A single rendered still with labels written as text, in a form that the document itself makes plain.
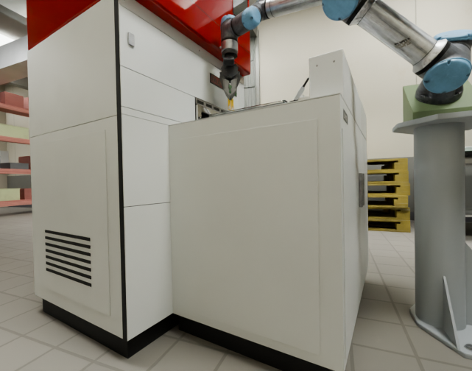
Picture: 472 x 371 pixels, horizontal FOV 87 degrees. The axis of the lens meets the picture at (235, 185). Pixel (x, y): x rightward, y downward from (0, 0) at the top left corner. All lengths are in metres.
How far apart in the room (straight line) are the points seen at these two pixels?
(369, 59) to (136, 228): 4.20
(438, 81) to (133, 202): 1.07
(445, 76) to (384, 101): 3.35
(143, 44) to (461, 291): 1.48
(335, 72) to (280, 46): 4.07
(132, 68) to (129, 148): 0.27
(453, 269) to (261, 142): 0.88
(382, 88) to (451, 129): 3.26
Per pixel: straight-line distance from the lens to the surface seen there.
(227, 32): 1.27
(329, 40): 4.75
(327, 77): 0.83
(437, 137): 1.23
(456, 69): 1.08
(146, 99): 0.99
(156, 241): 0.98
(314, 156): 0.72
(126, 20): 1.04
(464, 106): 1.28
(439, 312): 1.33
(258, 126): 0.79
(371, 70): 4.54
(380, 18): 1.06
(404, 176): 3.30
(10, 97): 7.33
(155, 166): 0.96
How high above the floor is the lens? 0.59
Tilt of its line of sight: 1 degrees down
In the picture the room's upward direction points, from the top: 1 degrees counter-clockwise
